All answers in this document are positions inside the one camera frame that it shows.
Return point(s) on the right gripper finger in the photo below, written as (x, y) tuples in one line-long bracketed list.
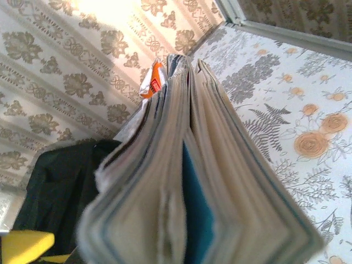
[(22, 244)]

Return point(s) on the black student backpack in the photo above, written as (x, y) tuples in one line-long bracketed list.
[(55, 192)]

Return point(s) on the torn orange magazine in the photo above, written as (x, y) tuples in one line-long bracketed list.
[(165, 165)]

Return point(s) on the right aluminium corner post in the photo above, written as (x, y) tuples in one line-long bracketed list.
[(231, 11)]

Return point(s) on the right aluminium side rail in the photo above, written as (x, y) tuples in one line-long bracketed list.
[(302, 38)]

